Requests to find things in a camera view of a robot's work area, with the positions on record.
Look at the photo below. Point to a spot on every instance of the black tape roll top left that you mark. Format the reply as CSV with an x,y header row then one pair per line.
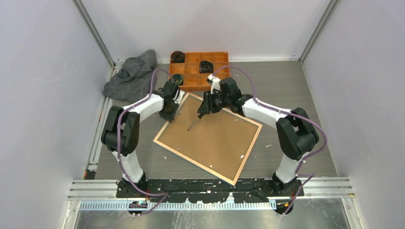
x,y
178,57

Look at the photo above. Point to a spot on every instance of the green black tape roll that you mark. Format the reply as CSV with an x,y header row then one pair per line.
x,y
177,79

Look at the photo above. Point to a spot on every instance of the aluminium left rail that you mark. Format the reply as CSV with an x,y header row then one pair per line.
x,y
92,161

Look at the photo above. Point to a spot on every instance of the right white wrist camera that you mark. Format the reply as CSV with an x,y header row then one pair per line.
x,y
214,83

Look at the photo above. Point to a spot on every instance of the grey checked cloth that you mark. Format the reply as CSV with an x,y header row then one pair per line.
x,y
132,82

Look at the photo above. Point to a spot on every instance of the blue picture frame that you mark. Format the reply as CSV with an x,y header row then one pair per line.
x,y
219,143

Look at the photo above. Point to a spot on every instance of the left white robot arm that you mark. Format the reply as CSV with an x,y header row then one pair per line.
x,y
122,128

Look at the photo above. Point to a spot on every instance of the orange compartment tray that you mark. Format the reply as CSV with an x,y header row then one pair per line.
x,y
191,69

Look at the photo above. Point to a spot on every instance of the aluminium front rail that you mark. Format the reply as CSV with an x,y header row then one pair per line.
x,y
101,195

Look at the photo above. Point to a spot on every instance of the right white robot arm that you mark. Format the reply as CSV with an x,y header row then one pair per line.
x,y
296,132

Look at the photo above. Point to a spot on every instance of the aluminium rail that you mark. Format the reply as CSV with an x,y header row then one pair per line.
x,y
101,195
92,161

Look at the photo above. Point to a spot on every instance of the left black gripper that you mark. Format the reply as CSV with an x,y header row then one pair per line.
x,y
167,117

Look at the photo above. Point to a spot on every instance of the black yellow screwdriver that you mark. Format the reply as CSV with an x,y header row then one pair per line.
x,y
195,121

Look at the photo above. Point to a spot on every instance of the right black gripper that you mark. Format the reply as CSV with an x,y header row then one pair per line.
x,y
208,106

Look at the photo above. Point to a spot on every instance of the black tape roll centre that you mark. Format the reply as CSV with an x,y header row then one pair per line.
x,y
206,67

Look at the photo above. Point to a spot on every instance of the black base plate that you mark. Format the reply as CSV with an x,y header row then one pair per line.
x,y
246,190

